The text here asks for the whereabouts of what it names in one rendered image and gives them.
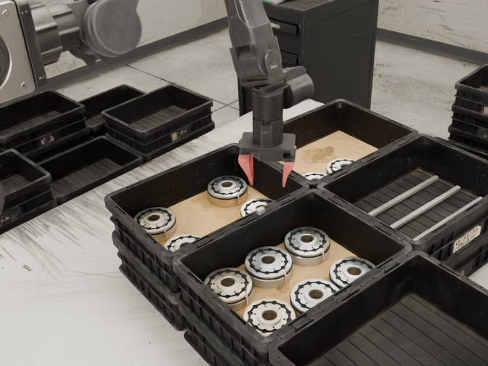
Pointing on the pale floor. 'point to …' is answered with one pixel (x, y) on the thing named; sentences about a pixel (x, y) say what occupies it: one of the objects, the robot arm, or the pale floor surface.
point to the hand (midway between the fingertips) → (267, 181)
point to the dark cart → (325, 47)
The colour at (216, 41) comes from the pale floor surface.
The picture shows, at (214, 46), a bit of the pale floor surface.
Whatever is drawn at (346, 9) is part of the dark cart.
